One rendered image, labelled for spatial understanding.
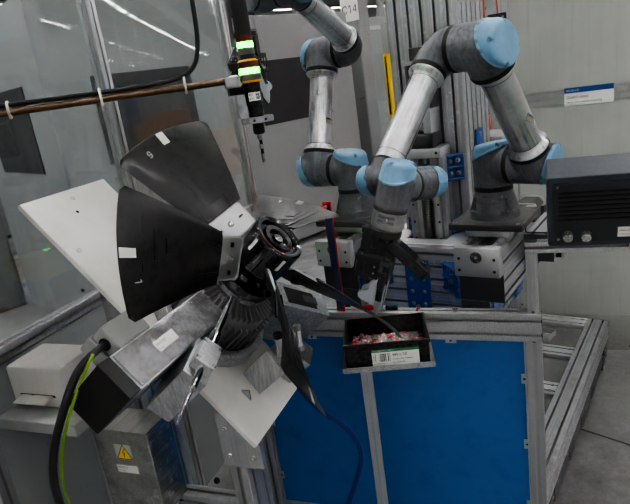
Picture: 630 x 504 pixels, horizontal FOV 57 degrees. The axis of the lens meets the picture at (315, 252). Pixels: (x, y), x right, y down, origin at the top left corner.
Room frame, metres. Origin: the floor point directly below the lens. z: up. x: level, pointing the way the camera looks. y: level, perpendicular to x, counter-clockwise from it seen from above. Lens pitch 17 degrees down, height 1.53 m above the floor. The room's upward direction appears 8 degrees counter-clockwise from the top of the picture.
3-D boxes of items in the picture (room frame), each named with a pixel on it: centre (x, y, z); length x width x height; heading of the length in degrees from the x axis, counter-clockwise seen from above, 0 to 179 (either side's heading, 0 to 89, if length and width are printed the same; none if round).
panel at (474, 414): (1.56, -0.15, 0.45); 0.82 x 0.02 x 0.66; 68
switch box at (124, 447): (1.19, 0.48, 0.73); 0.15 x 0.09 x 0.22; 68
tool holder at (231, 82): (1.27, 0.09, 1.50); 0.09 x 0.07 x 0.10; 103
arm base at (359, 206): (2.04, -0.17, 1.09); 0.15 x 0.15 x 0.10
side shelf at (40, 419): (1.37, 0.63, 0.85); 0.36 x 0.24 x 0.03; 158
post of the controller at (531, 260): (1.40, -0.55, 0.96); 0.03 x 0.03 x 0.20; 68
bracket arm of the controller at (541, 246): (1.36, -0.64, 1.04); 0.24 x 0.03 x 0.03; 68
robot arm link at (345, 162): (2.04, -0.17, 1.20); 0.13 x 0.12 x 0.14; 57
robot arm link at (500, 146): (1.74, -0.58, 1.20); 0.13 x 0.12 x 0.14; 41
